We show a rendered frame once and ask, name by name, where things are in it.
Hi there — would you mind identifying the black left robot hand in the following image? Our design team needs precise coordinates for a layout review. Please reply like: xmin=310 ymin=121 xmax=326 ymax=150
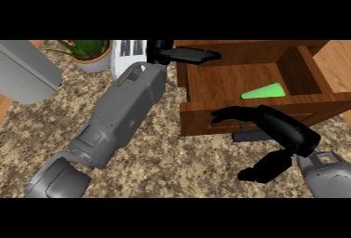
xmin=146 ymin=39 xmax=223 ymax=66

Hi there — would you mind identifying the grey rounded appliance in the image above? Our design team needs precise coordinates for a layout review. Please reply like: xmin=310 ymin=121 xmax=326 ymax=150
xmin=0 ymin=39 xmax=65 ymax=105

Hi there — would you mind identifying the dark grey drawer handle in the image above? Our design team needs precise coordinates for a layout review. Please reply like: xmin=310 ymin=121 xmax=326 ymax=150
xmin=232 ymin=120 xmax=278 ymax=143

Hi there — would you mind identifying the green potted plant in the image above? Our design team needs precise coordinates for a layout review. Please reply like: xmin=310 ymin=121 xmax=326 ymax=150
xmin=57 ymin=39 xmax=111 ymax=61

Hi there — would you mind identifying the brown wooden drawer front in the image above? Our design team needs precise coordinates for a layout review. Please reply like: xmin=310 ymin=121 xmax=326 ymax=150
xmin=179 ymin=91 xmax=351 ymax=138

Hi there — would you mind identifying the white appliance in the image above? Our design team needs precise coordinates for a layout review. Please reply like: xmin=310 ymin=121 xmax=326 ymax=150
xmin=110 ymin=39 xmax=149 ymax=81

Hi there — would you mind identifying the green cup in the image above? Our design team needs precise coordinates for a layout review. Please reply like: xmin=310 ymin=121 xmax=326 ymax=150
xmin=241 ymin=82 xmax=288 ymax=100

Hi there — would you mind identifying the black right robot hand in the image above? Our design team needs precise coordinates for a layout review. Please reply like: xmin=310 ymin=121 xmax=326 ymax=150
xmin=210 ymin=104 xmax=322 ymax=184

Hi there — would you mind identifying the pale plant pot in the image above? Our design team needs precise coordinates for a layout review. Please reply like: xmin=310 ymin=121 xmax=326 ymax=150
xmin=68 ymin=41 xmax=115 ymax=74

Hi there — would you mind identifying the brown wooden drawer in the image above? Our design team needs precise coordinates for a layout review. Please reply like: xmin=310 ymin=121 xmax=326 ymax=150
xmin=179 ymin=91 xmax=351 ymax=138
xmin=173 ymin=39 xmax=351 ymax=138

